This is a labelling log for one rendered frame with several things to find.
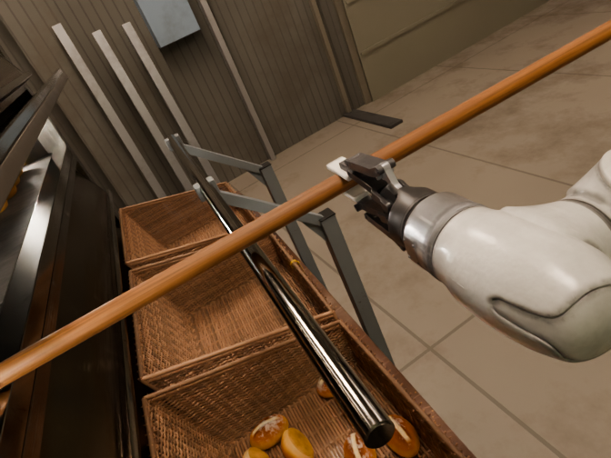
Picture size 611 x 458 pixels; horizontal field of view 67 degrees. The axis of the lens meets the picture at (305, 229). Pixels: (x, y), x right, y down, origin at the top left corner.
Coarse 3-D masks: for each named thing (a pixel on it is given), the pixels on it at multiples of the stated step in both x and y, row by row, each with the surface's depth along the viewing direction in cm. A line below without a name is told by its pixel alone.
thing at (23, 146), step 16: (64, 80) 161; (32, 96) 167; (48, 96) 115; (16, 112) 143; (48, 112) 102; (0, 128) 124; (32, 128) 81; (16, 144) 68; (32, 144) 74; (16, 160) 63; (0, 176) 54; (16, 176) 59; (0, 192) 51; (0, 208) 48
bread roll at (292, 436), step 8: (288, 432) 104; (296, 432) 105; (288, 440) 101; (296, 440) 102; (304, 440) 103; (288, 448) 100; (296, 448) 99; (304, 448) 100; (312, 448) 102; (288, 456) 100; (296, 456) 99; (304, 456) 98; (312, 456) 100
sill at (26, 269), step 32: (64, 160) 166; (64, 192) 142; (32, 224) 116; (32, 256) 97; (32, 288) 84; (0, 320) 78; (32, 320) 77; (0, 352) 69; (32, 384) 66; (0, 416) 56; (0, 448) 52
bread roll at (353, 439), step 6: (348, 438) 98; (354, 438) 97; (360, 438) 97; (348, 444) 96; (354, 444) 96; (360, 444) 95; (348, 450) 96; (354, 450) 95; (360, 450) 94; (366, 450) 95; (372, 450) 96; (348, 456) 95; (354, 456) 94; (360, 456) 94; (366, 456) 94; (372, 456) 95
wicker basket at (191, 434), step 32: (256, 352) 108; (288, 352) 111; (352, 352) 119; (192, 384) 103; (224, 384) 106; (256, 384) 110; (288, 384) 114; (384, 384) 105; (160, 416) 99; (192, 416) 106; (224, 416) 110; (256, 416) 114; (288, 416) 114; (320, 416) 111; (416, 416) 91; (160, 448) 89; (192, 448) 99; (224, 448) 111; (320, 448) 104; (448, 448) 81
